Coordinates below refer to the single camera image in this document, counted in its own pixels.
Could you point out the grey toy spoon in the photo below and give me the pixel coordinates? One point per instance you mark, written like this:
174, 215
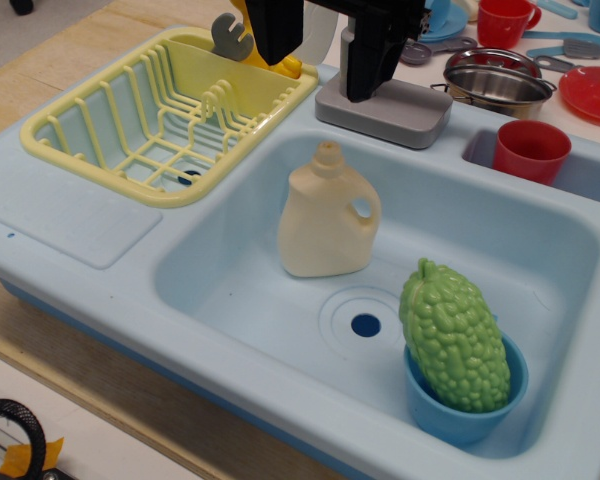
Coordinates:
418, 53

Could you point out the light blue toy sink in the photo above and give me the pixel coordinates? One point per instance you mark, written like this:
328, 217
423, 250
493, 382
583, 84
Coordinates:
199, 293

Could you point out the blue toy utensil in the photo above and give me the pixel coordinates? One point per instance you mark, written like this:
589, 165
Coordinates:
556, 50

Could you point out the red cup in tray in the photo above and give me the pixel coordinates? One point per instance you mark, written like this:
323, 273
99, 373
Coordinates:
531, 150

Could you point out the grey toy spatula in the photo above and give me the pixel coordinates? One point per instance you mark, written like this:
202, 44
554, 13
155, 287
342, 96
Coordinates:
572, 48

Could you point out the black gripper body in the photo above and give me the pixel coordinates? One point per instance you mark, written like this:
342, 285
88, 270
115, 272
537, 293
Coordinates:
375, 7

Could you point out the red mug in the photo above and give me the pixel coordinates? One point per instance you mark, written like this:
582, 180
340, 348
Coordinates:
502, 23

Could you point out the grey toy faucet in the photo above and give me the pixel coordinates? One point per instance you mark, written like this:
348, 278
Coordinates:
398, 112

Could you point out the yellow dish drying rack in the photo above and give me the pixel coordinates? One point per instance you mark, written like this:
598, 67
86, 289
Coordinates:
165, 123

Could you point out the green bitter melon toy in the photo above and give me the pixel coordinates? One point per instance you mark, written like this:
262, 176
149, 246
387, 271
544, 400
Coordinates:
454, 339

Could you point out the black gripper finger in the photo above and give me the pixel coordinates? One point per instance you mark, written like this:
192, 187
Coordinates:
277, 27
378, 40

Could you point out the yellow toy utensil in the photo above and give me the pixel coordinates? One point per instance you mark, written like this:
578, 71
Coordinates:
290, 66

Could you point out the white toy knife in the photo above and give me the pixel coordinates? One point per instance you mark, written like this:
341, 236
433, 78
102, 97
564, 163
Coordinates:
319, 25

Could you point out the cream detergent bottle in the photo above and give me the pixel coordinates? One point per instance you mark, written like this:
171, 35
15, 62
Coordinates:
330, 219

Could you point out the orange tape piece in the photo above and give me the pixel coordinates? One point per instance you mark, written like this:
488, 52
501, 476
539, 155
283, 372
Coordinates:
18, 457

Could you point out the red plate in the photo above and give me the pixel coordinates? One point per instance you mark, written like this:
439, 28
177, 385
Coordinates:
580, 91

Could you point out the blue plastic cup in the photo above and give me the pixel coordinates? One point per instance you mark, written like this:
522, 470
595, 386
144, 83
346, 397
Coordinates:
453, 426

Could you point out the steel pot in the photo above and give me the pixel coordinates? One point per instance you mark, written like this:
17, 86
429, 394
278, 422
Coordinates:
497, 80

